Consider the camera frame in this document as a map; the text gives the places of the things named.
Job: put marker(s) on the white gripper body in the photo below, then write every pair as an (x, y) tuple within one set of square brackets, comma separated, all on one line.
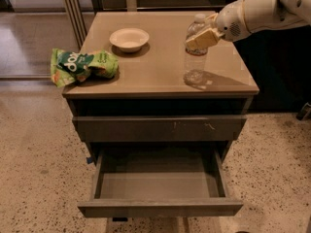
[(230, 23)]

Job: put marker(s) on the clear plastic water bottle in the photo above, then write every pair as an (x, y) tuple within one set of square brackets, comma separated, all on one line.
[(195, 59)]

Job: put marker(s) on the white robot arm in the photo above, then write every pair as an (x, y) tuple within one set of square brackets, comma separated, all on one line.
[(274, 15)]

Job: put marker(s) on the closed grey top drawer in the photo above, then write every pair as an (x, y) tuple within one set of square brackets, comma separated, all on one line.
[(148, 129)]

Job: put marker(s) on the grey drawer cabinet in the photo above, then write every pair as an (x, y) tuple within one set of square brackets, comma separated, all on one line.
[(151, 83)]

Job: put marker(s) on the open grey middle drawer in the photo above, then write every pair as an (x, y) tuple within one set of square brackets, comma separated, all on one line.
[(157, 182)]

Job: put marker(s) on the white paper bowl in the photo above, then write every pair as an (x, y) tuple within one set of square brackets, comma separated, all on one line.
[(129, 39)]

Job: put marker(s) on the green chip bag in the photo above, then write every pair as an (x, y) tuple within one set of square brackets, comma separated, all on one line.
[(70, 67)]

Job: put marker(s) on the blue tape piece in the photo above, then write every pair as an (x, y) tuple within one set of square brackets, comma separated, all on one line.
[(89, 160)]

